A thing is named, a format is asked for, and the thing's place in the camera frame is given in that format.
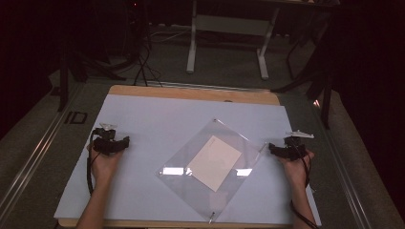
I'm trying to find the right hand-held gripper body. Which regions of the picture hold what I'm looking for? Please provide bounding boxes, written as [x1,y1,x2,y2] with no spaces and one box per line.
[281,129,315,161]

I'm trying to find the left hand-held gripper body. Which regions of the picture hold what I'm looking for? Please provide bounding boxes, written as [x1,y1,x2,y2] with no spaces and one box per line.
[91,122,121,157]

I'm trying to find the white paper card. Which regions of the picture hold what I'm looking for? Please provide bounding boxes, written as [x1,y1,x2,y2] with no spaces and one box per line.
[185,135,244,193]

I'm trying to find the clear acrylic frame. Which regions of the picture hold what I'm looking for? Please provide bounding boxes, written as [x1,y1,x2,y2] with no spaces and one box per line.
[156,117,268,224]

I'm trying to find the person's left hand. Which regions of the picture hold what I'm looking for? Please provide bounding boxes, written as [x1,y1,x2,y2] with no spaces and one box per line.
[87,144,124,189]

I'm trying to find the person's right hand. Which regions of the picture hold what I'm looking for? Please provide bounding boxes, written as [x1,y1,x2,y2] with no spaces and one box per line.
[279,149,316,192]

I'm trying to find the white table sheet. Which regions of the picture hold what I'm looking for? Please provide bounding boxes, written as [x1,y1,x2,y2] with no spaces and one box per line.
[53,94,323,227]

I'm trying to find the black angled stand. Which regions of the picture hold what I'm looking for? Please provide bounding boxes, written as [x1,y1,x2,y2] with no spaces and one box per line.
[270,6,338,130]

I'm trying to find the black tripod stand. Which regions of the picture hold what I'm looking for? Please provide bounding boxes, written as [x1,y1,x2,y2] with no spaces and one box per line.
[68,0,152,88]

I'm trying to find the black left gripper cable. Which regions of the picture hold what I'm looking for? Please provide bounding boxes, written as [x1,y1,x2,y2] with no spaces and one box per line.
[86,129,97,196]

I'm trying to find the metal floor rail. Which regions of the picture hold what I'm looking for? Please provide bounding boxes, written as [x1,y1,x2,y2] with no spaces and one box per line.
[309,100,374,229]
[0,83,84,220]

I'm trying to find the black floor cables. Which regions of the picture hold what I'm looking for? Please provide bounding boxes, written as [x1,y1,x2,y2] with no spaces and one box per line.
[133,30,164,88]

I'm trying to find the white floor cable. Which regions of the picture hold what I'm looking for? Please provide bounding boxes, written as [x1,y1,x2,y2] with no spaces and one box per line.
[148,22,193,44]

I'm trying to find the white metal desk frame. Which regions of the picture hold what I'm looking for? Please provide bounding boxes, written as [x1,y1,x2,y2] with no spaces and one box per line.
[185,0,282,81]

